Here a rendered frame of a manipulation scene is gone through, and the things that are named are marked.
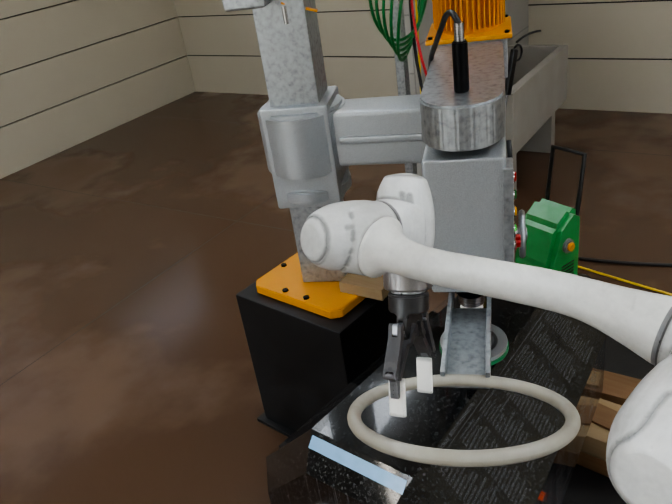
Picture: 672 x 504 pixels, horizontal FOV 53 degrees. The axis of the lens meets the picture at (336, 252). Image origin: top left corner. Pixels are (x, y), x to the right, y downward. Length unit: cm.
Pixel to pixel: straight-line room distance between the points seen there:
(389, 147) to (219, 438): 168
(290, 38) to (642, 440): 199
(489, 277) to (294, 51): 165
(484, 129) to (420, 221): 63
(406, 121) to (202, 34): 699
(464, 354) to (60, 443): 244
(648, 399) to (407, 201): 54
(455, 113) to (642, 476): 112
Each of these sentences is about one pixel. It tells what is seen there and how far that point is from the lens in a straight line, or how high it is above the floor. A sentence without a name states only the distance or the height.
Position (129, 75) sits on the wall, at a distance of 896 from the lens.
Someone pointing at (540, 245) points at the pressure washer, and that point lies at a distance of 378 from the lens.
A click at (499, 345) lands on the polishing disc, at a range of 219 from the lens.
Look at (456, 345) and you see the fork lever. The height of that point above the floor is 112.
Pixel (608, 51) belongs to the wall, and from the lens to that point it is 692.
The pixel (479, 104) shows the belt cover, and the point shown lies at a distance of 174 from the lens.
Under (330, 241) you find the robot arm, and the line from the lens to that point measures 102.
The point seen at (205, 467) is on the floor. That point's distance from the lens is 331.
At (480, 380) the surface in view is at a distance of 172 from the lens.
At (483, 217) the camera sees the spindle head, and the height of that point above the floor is 142.
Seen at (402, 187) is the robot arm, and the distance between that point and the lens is 117.
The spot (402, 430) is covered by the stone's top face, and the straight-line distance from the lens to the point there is 201.
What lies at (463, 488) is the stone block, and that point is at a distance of 198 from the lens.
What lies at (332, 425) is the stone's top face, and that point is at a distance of 205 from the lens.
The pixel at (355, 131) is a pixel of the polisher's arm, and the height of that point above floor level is 144.
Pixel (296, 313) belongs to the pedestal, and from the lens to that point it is 279.
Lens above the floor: 226
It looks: 29 degrees down
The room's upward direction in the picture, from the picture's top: 9 degrees counter-clockwise
